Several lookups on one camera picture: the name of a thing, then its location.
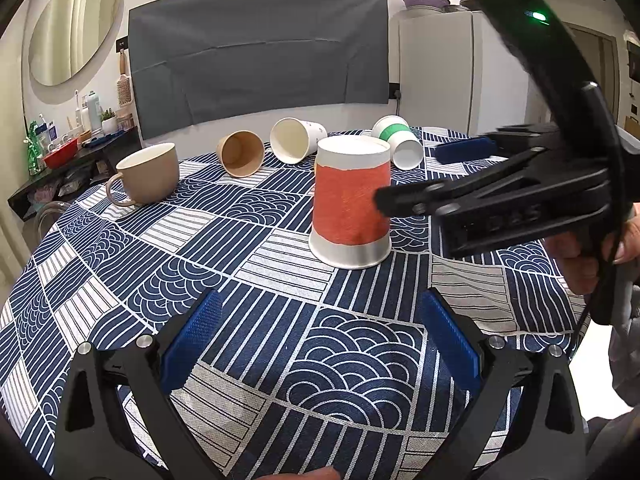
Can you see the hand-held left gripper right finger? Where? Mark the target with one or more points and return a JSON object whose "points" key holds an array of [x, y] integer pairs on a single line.
{"points": [[450, 340]]}

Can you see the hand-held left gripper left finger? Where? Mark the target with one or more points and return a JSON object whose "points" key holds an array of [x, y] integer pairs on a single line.
{"points": [[192, 340]]}

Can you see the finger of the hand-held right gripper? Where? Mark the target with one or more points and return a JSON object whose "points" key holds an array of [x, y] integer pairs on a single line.
{"points": [[462, 151], [410, 200]]}

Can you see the orange sleeve paper cup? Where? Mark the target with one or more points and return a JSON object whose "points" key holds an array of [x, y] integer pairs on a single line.
{"points": [[350, 205]]}

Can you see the green banded paper cup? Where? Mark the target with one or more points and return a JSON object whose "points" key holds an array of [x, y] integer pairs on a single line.
{"points": [[395, 131]]}

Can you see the white paper cup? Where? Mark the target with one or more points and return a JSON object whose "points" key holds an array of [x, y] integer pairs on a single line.
{"points": [[290, 140]]}

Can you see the brown paper cup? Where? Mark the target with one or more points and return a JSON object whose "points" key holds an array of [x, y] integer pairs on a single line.
{"points": [[240, 154]]}

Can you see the person's right hand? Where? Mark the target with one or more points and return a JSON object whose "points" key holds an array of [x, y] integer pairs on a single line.
{"points": [[575, 270]]}

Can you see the person's left hand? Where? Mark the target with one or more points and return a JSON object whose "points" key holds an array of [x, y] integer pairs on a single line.
{"points": [[305, 475]]}

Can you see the grey door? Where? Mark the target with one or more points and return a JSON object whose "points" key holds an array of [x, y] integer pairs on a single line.
{"points": [[592, 70]]}

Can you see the white refrigerator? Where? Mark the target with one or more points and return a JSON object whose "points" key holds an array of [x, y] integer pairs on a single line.
{"points": [[440, 70]]}

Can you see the blue white patterned tablecloth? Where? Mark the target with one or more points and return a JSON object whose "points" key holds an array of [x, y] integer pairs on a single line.
{"points": [[350, 350]]}

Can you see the beige ceramic mug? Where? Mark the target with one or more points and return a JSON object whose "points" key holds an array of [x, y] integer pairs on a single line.
{"points": [[150, 175]]}

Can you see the person's grey clothing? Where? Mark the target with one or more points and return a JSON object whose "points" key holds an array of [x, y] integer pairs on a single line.
{"points": [[625, 375]]}

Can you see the clear plastic chair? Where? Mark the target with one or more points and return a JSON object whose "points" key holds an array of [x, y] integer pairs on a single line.
{"points": [[47, 212]]}

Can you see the grey cloth cover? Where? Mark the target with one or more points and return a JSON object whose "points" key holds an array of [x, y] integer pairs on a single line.
{"points": [[250, 60]]}

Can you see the red bowl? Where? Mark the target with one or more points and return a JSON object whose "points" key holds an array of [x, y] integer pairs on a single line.
{"points": [[60, 156]]}

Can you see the small potted plant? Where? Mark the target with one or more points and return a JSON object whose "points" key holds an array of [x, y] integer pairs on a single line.
{"points": [[107, 122]]}

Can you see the green bottle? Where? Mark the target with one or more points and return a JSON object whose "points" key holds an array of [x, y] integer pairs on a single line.
{"points": [[33, 152]]}

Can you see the white bottle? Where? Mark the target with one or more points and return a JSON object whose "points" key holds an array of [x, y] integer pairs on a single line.
{"points": [[94, 112]]}

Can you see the blue box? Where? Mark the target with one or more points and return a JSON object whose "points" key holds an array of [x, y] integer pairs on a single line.
{"points": [[48, 135]]}

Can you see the wooden hairbrush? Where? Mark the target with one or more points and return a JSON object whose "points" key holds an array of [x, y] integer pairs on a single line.
{"points": [[124, 90]]}

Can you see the black wall plug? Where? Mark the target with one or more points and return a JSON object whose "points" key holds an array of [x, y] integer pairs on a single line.
{"points": [[396, 92]]}

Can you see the black wall shelf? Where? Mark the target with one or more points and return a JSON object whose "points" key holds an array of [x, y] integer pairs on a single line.
{"points": [[20, 197]]}

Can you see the oval wall mirror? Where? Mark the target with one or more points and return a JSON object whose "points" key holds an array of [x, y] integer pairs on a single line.
{"points": [[75, 25]]}

